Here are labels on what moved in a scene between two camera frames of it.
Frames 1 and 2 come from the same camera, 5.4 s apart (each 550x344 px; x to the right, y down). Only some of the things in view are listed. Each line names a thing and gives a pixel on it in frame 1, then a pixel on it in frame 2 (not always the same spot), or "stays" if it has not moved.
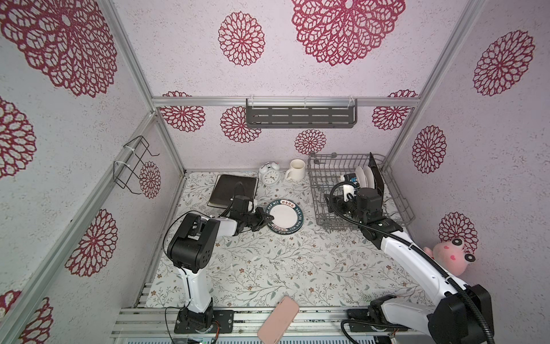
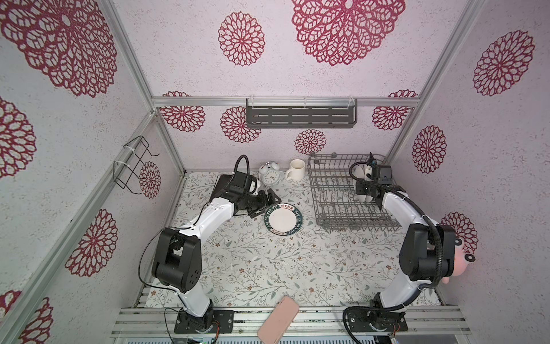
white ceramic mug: (296, 171) stays
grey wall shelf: (301, 112) stays
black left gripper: (259, 211) to (263, 203)
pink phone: (278, 321) stays
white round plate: (288, 216) stays
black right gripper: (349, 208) to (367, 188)
